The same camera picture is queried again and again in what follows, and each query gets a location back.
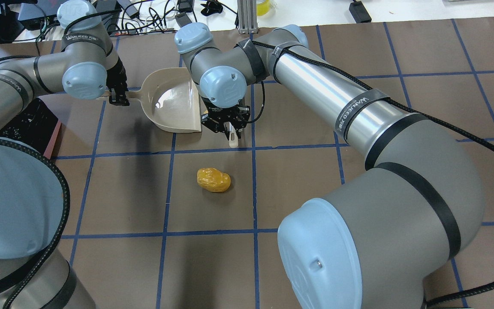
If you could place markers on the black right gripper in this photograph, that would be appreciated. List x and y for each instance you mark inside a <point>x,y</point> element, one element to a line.
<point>222,114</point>

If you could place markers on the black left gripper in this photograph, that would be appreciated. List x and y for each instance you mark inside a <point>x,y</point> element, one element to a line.
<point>117,82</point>

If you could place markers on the white hand brush black bristles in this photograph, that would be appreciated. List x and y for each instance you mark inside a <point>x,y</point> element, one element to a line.
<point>231,135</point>

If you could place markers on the beige plastic dustpan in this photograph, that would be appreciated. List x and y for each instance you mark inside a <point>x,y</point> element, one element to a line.
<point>169,99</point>

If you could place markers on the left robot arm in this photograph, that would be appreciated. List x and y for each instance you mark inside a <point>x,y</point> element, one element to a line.
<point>35,197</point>

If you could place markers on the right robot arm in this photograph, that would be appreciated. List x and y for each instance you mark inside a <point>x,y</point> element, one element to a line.
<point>370,243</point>

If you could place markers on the bin with black bag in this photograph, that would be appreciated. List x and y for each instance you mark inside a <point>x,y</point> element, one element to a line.
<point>36,126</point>

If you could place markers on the yellow potato toy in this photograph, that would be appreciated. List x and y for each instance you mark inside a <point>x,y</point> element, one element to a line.
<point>213,180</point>

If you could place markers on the black power adapter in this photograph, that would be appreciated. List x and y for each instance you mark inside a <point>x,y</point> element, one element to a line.
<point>182,19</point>

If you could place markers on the yellow tape roll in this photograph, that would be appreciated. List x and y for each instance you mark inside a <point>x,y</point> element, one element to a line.
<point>264,7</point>

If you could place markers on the aluminium frame post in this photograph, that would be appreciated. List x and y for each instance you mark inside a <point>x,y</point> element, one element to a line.
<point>247,17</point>

